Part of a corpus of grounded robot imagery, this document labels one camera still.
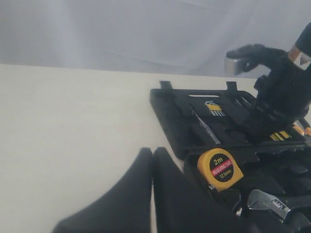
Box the yellow hex key set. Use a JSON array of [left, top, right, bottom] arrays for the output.
[[205, 101, 226, 117]]

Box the black plastic tool case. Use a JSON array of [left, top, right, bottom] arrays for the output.
[[150, 81, 311, 233]]

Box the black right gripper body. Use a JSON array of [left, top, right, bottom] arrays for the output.
[[252, 55, 311, 122]]

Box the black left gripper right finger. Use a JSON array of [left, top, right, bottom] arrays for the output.
[[153, 147, 258, 233]]

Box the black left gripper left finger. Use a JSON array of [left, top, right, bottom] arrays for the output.
[[53, 148, 153, 233]]

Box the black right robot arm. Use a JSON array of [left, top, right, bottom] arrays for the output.
[[254, 24, 311, 122]]

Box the silver adjustable wrench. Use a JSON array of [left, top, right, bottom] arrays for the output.
[[247, 189, 311, 224]]

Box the yellow tape measure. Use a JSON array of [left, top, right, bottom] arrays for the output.
[[197, 148, 244, 192]]

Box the white backdrop curtain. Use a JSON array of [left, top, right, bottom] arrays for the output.
[[0, 0, 311, 76]]

